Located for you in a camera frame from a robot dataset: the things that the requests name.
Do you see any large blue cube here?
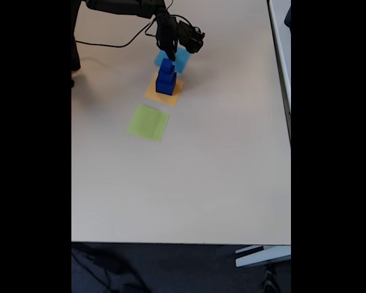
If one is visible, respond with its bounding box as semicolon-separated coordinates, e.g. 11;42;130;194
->
155;76;176;96

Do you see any green paper square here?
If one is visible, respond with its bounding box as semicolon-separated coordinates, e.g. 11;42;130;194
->
127;104;170;143

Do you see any black camera box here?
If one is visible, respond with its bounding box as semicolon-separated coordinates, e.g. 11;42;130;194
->
177;21;206;54

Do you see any blue paper square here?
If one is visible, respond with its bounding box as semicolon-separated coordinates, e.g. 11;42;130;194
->
154;45;192;74

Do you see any orange paper square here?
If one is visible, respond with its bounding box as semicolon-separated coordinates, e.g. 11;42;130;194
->
144;72;184;107

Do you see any medium blue cube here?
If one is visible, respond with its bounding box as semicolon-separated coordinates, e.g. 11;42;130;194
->
157;65;177;84

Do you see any white table foot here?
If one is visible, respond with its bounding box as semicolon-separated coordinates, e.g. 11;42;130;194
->
234;245;292;268

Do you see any small blue cube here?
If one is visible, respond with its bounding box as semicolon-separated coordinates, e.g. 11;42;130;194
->
160;59;176;75

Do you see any white side table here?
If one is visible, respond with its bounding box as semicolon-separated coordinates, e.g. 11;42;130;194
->
267;0;292;147

